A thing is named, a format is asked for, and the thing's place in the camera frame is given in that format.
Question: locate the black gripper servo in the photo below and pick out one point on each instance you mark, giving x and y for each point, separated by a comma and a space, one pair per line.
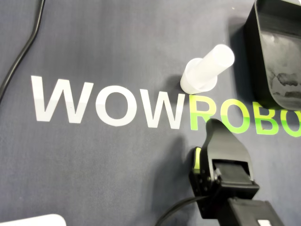
234, 186

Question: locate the white desk lamp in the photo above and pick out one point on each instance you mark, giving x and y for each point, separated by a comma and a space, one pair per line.
35, 221

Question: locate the white translucent plastic cylinder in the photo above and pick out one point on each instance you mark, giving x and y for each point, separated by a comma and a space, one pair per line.
218, 58

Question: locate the dark grey printed desk mat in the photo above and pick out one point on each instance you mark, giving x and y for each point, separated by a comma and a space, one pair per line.
94, 164

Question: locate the white translucent plastic cup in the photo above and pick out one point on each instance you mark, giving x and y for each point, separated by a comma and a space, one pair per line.
190, 82

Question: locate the black plastic tray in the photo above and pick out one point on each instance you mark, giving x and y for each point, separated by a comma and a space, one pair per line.
282, 58

